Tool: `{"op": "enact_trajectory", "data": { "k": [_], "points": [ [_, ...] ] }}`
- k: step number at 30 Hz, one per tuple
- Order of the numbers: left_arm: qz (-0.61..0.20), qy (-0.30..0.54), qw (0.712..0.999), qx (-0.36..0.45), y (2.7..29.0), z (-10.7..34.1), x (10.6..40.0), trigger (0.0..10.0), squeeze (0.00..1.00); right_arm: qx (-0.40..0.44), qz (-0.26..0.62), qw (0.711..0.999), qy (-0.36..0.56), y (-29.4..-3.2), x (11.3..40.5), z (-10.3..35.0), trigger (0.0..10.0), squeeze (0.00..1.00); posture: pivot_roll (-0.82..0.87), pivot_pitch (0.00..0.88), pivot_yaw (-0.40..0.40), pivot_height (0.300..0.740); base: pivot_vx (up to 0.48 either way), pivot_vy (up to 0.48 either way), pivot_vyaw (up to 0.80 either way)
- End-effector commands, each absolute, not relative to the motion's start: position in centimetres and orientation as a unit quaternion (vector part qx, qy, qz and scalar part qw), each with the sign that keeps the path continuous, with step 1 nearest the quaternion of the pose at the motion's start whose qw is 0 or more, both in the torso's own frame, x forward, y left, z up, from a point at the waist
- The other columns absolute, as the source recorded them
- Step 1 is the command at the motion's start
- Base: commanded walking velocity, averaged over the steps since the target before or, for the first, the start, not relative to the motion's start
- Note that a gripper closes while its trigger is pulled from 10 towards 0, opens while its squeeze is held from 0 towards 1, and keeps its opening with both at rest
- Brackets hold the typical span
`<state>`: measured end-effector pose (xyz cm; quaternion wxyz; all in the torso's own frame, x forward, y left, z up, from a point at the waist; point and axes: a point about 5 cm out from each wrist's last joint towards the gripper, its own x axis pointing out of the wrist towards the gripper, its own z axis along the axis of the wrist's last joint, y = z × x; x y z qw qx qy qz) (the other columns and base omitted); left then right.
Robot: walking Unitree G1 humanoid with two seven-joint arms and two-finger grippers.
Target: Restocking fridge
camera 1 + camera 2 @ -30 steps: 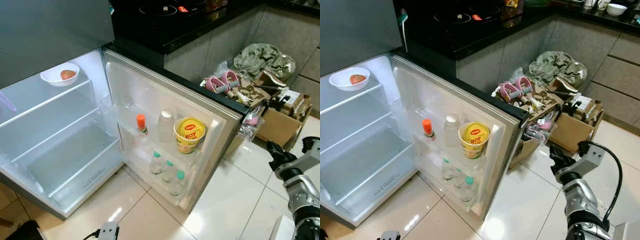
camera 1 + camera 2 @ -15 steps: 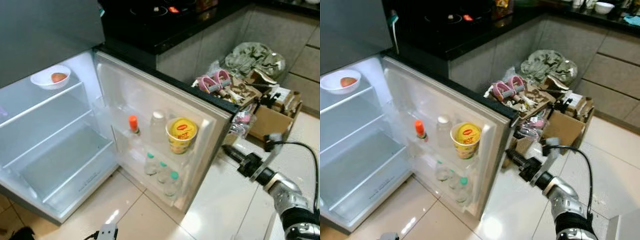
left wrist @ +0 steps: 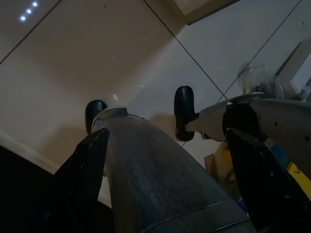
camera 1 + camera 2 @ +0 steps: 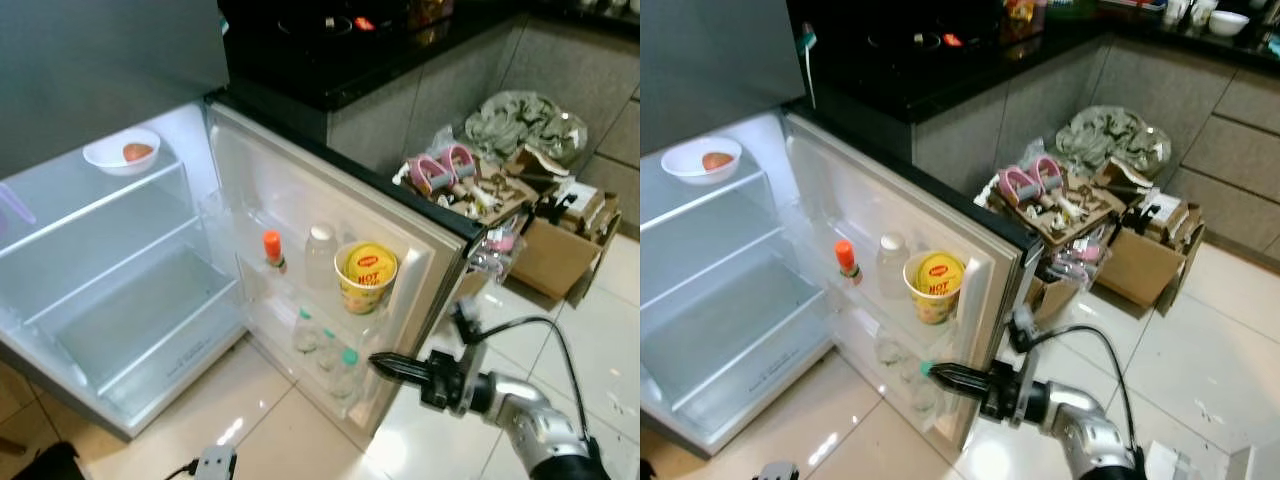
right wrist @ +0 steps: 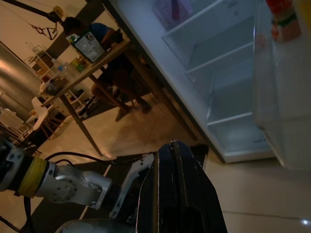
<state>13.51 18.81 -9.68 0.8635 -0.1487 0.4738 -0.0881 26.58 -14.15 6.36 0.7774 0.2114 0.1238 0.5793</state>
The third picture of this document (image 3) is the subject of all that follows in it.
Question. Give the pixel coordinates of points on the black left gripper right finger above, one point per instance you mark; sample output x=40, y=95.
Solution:
x=264, y=189

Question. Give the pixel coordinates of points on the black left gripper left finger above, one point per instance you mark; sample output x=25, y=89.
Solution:
x=80, y=174

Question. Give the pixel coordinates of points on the yellow blue package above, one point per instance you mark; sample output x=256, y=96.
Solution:
x=295, y=170

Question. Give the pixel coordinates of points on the tan paper bag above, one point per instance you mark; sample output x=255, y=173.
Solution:
x=218, y=174

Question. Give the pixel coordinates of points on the black robot left foot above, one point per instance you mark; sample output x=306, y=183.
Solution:
x=94, y=109

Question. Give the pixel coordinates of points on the clear plastic wrapper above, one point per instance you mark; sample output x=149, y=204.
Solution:
x=262, y=77

